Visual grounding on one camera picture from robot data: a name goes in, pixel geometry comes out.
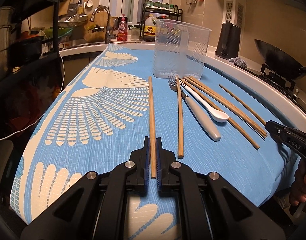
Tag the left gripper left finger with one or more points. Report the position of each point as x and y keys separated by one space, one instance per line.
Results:
x=95 y=206

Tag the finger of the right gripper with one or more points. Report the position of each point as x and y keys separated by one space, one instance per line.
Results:
x=292 y=138

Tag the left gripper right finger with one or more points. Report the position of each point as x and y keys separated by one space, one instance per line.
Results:
x=209 y=207

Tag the wooden chopstick two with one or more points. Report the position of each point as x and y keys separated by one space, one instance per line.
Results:
x=180 y=150

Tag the wooden chopstick three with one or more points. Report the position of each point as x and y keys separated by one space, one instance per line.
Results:
x=230 y=120

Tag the white handled fork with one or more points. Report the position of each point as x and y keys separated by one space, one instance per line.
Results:
x=202 y=118

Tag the white ceramic spoon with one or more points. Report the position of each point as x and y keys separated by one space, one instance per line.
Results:
x=217 y=115

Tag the wooden chopstick one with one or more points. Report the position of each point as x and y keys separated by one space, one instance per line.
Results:
x=152 y=129

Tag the wooden chopstick six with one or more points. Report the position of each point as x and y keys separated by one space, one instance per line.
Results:
x=244 y=104

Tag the wooden chopstick five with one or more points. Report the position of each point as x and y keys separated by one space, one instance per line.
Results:
x=235 y=107

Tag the chrome kitchen faucet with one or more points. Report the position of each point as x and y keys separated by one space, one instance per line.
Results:
x=110 y=35

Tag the person right hand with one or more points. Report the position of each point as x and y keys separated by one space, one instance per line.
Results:
x=298 y=188

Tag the gas stove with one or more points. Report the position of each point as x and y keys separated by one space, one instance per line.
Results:
x=287 y=87

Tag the blue patterned table mat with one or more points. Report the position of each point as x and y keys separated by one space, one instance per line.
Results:
x=102 y=116

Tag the black wok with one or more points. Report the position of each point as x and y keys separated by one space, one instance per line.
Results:
x=280 y=62

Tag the blue checkered cloth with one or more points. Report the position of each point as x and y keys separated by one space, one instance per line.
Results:
x=239 y=62

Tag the black electric kettle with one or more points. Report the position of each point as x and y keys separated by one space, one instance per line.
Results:
x=229 y=41

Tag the clear plastic utensil holder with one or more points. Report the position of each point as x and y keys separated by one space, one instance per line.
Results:
x=180 y=49

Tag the red dish soap pouch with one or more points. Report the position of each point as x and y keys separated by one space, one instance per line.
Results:
x=122 y=29

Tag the wooden cutting board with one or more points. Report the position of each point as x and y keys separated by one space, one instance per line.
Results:
x=96 y=31

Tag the green basin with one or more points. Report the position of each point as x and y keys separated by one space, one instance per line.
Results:
x=62 y=32

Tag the glass jar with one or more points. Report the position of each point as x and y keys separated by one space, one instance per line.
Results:
x=135 y=32

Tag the yellow label oil jug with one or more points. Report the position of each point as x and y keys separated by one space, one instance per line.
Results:
x=150 y=28

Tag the black spice rack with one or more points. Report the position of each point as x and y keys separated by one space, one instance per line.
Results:
x=160 y=11

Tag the steel stock pot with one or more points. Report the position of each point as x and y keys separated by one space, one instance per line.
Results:
x=5 y=29

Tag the black metal shelf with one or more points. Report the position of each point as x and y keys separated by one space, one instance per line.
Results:
x=24 y=9

